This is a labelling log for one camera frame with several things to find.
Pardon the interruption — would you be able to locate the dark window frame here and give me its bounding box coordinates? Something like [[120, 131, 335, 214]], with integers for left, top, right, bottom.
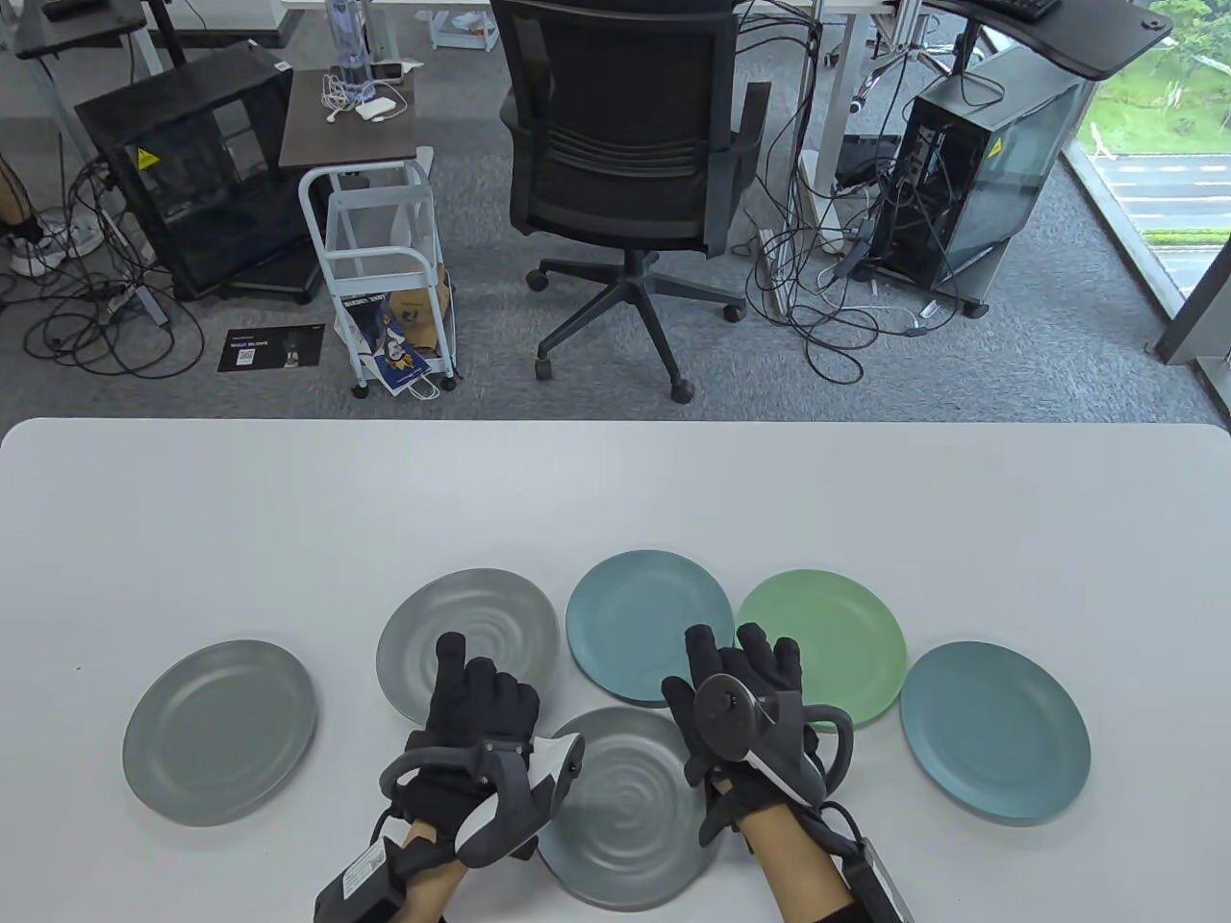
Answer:
[[1144, 260, 1231, 366]]

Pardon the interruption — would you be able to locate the black glass computer case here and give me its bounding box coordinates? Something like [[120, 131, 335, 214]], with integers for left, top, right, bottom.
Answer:
[[75, 41, 323, 304]]

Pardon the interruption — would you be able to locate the brown side table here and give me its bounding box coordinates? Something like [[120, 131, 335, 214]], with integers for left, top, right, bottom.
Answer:
[[279, 67, 434, 174]]

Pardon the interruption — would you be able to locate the black tripod pole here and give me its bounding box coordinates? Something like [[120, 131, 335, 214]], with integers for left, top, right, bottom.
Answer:
[[144, 0, 188, 68]]

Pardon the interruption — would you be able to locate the person's right forearm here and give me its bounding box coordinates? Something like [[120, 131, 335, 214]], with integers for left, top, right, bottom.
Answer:
[[745, 806, 857, 923]]

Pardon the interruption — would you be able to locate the black mesh office chair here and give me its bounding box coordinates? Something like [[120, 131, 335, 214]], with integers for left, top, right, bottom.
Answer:
[[489, 0, 773, 405]]

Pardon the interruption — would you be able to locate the person's left hand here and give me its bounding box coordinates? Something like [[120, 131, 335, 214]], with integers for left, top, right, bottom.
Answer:
[[394, 632, 541, 871]]

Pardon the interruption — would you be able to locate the clear water bottle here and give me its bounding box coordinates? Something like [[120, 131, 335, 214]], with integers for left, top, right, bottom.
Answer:
[[325, 0, 374, 102]]

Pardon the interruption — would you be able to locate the blue printed bag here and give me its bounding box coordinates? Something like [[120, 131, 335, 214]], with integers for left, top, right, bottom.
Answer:
[[337, 288, 429, 395]]

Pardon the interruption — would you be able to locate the black floor cable bundle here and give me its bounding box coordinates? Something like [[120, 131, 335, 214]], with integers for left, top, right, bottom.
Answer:
[[750, 144, 963, 386], [0, 154, 208, 381]]

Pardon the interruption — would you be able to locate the black labelled electronics box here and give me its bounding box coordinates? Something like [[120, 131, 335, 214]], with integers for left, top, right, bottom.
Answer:
[[314, 838, 410, 923], [842, 838, 915, 923]]

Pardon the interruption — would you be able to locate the green plate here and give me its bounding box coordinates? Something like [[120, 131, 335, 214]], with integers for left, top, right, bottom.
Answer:
[[736, 569, 908, 727]]

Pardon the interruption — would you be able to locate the person's right hand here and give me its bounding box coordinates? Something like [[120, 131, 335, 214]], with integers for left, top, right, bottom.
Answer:
[[661, 623, 828, 847]]

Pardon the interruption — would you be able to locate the person's left forearm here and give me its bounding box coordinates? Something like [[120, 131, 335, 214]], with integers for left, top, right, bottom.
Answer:
[[399, 846, 472, 923]]

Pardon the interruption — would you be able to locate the white wire cart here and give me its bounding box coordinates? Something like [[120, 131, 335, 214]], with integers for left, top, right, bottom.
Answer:
[[298, 159, 461, 400]]

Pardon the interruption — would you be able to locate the black printed card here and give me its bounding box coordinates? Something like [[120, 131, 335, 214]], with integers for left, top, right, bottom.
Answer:
[[217, 327, 326, 374]]

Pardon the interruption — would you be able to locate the blue plate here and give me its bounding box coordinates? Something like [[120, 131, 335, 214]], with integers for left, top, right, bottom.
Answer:
[[900, 641, 1093, 826], [565, 550, 737, 708]]

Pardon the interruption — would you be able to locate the black grey computer tower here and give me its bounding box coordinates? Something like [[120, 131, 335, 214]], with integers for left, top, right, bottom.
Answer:
[[870, 43, 1097, 318]]

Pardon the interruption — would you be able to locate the black curved standing desk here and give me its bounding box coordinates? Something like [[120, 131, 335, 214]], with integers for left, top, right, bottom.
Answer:
[[918, 0, 1176, 81]]

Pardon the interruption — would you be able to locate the brown paper bag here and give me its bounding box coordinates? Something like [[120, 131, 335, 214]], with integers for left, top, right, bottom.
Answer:
[[389, 274, 453, 357]]

